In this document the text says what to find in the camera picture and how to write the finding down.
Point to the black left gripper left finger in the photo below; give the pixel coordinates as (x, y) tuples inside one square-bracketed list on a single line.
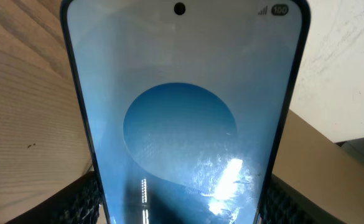
[(77, 203)]

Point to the blue Galaxy smartphone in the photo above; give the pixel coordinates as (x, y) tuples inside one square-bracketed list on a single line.
[(184, 101)]

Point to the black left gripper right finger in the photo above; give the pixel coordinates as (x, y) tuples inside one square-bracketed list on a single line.
[(283, 204)]

